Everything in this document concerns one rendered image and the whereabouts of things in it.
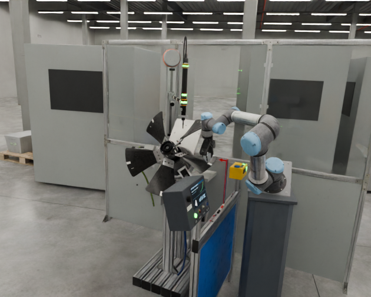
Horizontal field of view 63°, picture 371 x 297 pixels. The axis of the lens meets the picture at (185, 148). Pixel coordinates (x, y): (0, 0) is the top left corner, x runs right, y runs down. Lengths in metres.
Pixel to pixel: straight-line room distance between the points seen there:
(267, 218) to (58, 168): 3.48
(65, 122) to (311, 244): 3.46
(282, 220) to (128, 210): 2.00
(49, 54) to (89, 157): 1.48
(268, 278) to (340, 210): 0.92
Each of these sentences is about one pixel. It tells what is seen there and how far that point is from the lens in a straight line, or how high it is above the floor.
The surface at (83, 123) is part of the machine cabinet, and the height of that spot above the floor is 1.01.
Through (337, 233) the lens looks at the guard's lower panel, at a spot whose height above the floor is 0.50.
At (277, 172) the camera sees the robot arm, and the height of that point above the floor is 1.19.
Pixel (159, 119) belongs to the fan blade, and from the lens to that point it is 2.41.
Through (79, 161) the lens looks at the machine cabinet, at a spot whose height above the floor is 0.45.
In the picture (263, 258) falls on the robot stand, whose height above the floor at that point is 0.56.
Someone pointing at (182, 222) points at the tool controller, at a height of 1.11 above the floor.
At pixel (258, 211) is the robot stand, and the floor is 0.90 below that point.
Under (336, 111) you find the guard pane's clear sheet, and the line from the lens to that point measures 2.70.
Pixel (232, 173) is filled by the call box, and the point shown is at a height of 1.02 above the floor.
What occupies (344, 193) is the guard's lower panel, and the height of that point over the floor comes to 0.86.
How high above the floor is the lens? 1.76
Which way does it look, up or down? 14 degrees down
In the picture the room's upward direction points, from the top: 3 degrees clockwise
